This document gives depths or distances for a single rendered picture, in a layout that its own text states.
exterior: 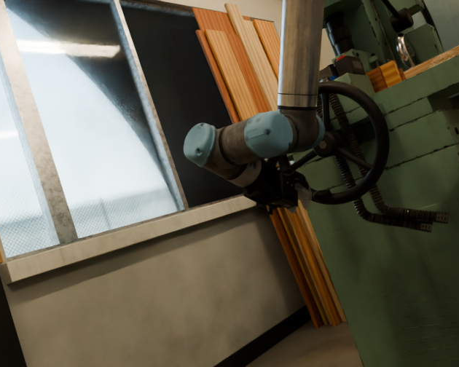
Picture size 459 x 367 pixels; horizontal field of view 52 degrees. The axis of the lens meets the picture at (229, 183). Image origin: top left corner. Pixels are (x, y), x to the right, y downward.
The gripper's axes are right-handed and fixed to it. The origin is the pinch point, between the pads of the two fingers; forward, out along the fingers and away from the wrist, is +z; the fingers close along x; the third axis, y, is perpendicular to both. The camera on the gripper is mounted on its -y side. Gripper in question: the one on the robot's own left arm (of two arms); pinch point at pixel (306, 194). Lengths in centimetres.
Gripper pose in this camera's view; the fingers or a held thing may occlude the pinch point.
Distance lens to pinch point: 109.4
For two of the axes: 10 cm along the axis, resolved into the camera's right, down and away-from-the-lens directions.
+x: 7.3, -3.0, -6.2
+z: 6.9, 3.5, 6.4
